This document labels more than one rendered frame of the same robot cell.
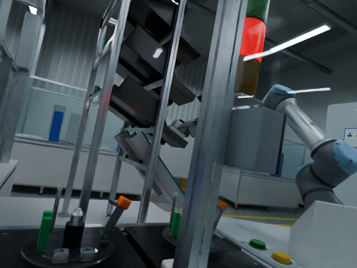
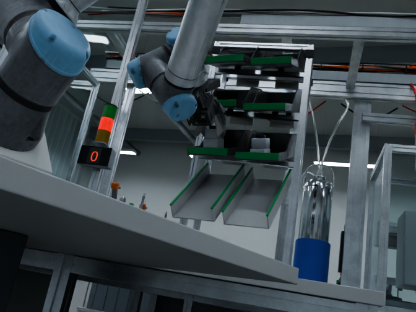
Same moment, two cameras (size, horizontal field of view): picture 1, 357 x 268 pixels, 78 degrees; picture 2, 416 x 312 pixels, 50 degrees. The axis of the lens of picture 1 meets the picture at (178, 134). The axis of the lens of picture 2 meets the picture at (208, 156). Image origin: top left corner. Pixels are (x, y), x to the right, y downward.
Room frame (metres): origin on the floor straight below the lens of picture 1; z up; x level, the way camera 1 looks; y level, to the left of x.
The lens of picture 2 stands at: (1.68, -0.88, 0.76)
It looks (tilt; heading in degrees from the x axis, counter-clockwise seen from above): 19 degrees up; 136
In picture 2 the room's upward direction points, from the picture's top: 10 degrees clockwise
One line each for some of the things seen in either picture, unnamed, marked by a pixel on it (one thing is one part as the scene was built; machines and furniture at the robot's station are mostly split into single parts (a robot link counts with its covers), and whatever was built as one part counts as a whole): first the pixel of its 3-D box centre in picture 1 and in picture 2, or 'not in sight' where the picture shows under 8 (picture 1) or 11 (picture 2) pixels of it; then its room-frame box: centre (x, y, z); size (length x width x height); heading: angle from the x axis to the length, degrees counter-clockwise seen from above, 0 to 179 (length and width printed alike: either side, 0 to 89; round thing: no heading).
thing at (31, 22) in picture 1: (17, 89); not in sight; (1.70, 1.30, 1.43); 0.30 x 0.09 x 1.13; 31
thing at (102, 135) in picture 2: not in sight; (103, 137); (0.29, -0.07, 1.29); 0.05 x 0.05 x 0.05
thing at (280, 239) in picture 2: not in sight; (290, 170); (0.34, 1.09, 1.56); 0.04 x 0.04 x 1.39; 31
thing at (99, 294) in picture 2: not in sight; (138, 299); (-1.07, 1.37, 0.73); 0.62 x 0.42 x 0.23; 31
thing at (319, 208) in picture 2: not in sight; (317, 202); (0.62, 0.92, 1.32); 0.14 x 0.14 x 0.38
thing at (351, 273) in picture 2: not in sight; (357, 177); (0.64, 1.27, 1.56); 0.09 x 0.04 x 1.39; 31
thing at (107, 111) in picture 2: not in sight; (109, 113); (0.29, -0.07, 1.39); 0.05 x 0.05 x 0.05
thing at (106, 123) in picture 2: not in sight; (106, 125); (0.29, -0.07, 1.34); 0.05 x 0.05 x 0.05
